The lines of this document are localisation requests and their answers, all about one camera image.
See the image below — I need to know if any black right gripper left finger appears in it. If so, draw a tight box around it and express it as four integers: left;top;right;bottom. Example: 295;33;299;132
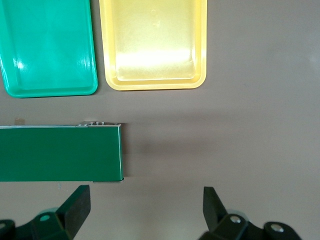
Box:
0;184;91;240

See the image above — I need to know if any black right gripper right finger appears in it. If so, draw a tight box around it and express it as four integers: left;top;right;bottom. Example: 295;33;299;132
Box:
198;186;301;240

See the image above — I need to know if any green belt conveyor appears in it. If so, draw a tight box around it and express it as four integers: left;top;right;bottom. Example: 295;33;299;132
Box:
0;121;125;184

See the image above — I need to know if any green plastic tray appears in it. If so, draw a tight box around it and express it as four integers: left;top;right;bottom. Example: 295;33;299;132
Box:
0;0;99;99

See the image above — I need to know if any yellow plastic tray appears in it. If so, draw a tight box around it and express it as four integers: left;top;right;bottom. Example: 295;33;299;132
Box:
98;0;208;91

